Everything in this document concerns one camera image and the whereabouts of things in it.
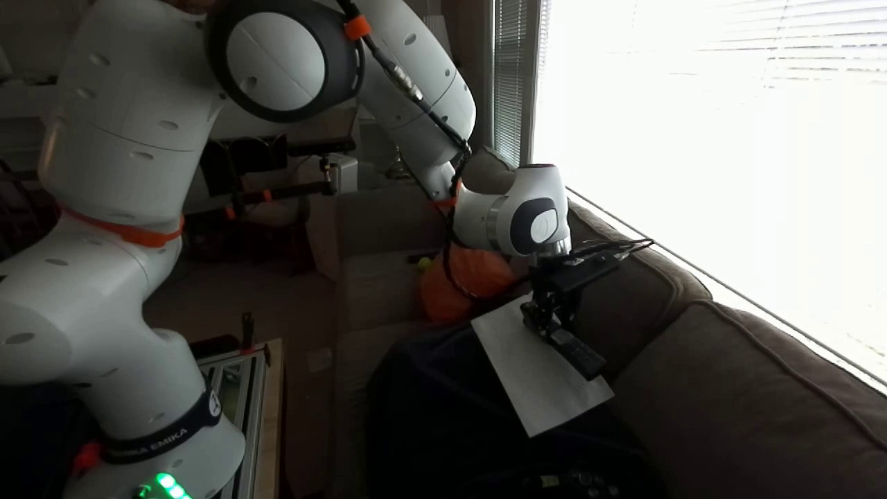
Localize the white paper towel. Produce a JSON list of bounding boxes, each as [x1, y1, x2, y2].
[[470, 295, 612, 437]]

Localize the white window blinds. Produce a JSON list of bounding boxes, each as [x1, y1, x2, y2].
[[534, 0, 887, 378]]

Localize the black remote control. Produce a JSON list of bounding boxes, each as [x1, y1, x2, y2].
[[549, 326, 608, 378]]

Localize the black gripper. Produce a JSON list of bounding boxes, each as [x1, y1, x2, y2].
[[520, 250, 624, 337]]

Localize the orange pillow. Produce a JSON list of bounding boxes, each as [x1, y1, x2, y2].
[[419, 244, 523, 323]]

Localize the grey-brown sofa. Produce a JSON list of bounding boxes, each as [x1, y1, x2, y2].
[[333, 151, 887, 499]]

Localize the black blanket on seat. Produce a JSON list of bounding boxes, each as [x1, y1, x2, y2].
[[367, 329, 671, 499]]

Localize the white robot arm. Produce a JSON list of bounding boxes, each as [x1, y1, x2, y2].
[[0, 0, 570, 499]]

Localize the aluminium rail mounting table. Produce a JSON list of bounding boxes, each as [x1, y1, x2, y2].
[[195, 337, 286, 499]]

